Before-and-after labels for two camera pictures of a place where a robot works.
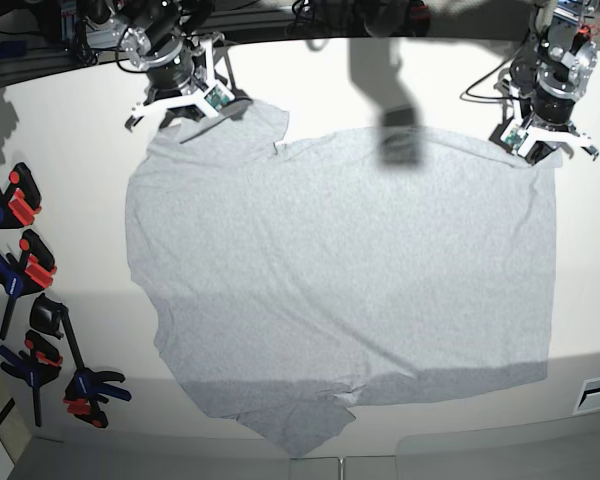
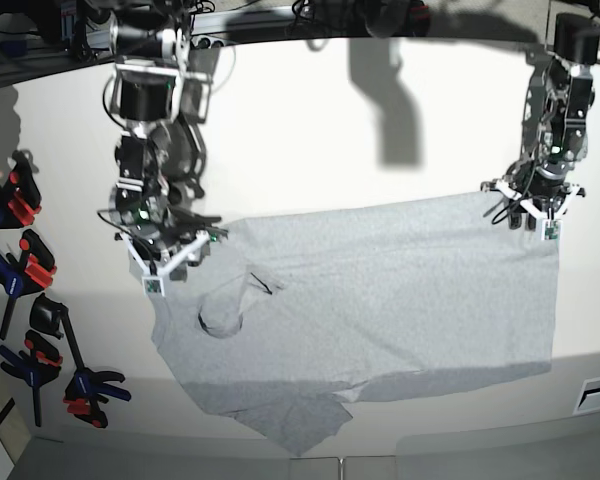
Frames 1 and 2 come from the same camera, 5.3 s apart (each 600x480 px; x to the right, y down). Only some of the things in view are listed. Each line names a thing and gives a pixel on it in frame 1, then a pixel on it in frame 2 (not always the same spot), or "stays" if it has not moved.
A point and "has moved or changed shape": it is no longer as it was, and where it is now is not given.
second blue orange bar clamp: (35, 266) stays
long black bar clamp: (85, 391) stays
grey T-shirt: (292, 282) has moved or changed shape
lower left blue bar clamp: (36, 368) stays
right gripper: (550, 106) -> (545, 187)
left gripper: (166, 77) -> (170, 230)
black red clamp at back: (421, 19) stays
